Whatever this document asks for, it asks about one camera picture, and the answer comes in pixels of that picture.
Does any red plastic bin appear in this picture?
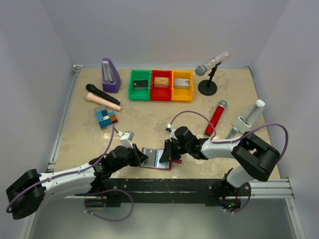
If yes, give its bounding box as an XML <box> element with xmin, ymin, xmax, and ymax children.
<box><xmin>150</xmin><ymin>70</ymin><xmax>172</xmax><ymax>101</ymax></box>

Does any black card stack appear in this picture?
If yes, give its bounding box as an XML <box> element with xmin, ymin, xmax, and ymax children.
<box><xmin>133</xmin><ymin>80</ymin><xmax>149</xmax><ymax>91</ymax></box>

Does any black microphone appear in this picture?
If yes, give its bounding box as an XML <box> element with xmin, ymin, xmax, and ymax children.
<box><xmin>86</xmin><ymin>84</ymin><xmax>120</xmax><ymax>106</ymax></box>

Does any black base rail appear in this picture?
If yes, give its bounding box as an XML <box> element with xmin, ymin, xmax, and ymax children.
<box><xmin>74</xmin><ymin>178</ymin><xmax>252</xmax><ymax>208</ymax></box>

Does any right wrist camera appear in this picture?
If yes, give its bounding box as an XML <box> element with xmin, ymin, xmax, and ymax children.
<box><xmin>165</xmin><ymin>124</ymin><xmax>175</xmax><ymax>134</ymax></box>

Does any pink microphone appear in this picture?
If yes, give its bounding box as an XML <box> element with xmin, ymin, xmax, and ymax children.
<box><xmin>85</xmin><ymin>93</ymin><xmax>121</xmax><ymax>111</ymax></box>

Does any black microphone stand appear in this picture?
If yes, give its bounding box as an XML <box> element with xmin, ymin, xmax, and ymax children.
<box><xmin>198</xmin><ymin>63</ymin><xmax>221</xmax><ymax>96</ymax></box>

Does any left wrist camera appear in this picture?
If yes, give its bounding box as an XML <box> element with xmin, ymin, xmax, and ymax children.
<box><xmin>120</xmin><ymin>131</ymin><xmax>135</xmax><ymax>148</ymax></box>

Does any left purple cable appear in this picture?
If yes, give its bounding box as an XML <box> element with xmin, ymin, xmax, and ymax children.
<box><xmin>5</xmin><ymin>124</ymin><xmax>125</xmax><ymax>214</ymax></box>

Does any green plastic bin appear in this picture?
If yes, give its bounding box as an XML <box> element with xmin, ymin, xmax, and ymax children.
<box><xmin>128</xmin><ymin>69</ymin><xmax>152</xmax><ymax>101</ymax></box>

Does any red leather card holder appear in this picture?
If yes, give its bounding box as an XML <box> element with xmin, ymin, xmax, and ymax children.
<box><xmin>140</xmin><ymin>147</ymin><xmax>182</xmax><ymax>170</ymax></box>

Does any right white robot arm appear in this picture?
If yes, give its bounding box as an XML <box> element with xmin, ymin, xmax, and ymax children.
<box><xmin>159</xmin><ymin>126</ymin><xmax>280</xmax><ymax>197</ymax></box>

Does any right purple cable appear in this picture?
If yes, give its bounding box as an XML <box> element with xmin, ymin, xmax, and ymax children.
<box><xmin>168</xmin><ymin>110</ymin><xmax>290</xmax><ymax>160</ymax></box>

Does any blue building block stack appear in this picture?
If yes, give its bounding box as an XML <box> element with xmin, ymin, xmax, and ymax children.
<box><xmin>94</xmin><ymin>106</ymin><xmax>118</xmax><ymax>130</ymax></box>

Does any grey plastic strut piece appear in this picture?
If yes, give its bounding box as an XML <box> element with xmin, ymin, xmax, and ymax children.
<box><xmin>226</xmin><ymin>126</ymin><xmax>239</xmax><ymax>139</ymax></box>

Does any yellow plastic bin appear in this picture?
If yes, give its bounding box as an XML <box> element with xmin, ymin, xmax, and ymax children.
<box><xmin>171</xmin><ymin>70</ymin><xmax>194</xmax><ymax>102</ymax></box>

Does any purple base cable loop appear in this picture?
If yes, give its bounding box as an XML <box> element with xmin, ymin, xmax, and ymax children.
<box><xmin>84</xmin><ymin>185</ymin><xmax>135</xmax><ymax>221</ymax></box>

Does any black credit card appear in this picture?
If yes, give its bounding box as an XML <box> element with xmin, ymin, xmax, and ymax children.
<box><xmin>143</xmin><ymin>148</ymin><xmax>157</xmax><ymax>167</ymax></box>

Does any gold card stack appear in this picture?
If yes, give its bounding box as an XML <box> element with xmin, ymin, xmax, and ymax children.
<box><xmin>154</xmin><ymin>77</ymin><xmax>169</xmax><ymax>88</ymax></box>

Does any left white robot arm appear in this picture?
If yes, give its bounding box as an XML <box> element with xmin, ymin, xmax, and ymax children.
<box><xmin>5</xmin><ymin>144</ymin><xmax>148</xmax><ymax>220</ymax></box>

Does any red glitter microphone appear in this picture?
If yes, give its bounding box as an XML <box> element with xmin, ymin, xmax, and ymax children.
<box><xmin>204</xmin><ymin>101</ymin><xmax>227</xmax><ymax>136</ymax></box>

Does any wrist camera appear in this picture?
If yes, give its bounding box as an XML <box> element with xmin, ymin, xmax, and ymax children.
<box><xmin>165</xmin><ymin>124</ymin><xmax>175</xmax><ymax>134</ymax></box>
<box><xmin>120</xmin><ymin>131</ymin><xmax>135</xmax><ymax>148</ymax></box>

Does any white metronome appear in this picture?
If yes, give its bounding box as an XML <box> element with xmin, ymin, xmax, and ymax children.
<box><xmin>232</xmin><ymin>99</ymin><xmax>265</xmax><ymax>133</ymax></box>

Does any silver glitter microphone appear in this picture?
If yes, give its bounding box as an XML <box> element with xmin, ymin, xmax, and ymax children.
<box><xmin>195</xmin><ymin>51</ymin><xmax>230</xmax><ymax>76</ymax></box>

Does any silver card stack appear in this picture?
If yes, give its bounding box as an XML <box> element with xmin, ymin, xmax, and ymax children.
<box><xmin>174</xmin><ymin>78</ymin><xmax>190</xmax><ymax>89</ymax></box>

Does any purple metronome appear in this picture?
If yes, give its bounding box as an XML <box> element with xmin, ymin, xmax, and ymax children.
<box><xmin>101</xmin><ymin>58</ymin><xmax>121</xmax><ymax>93</ymax></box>

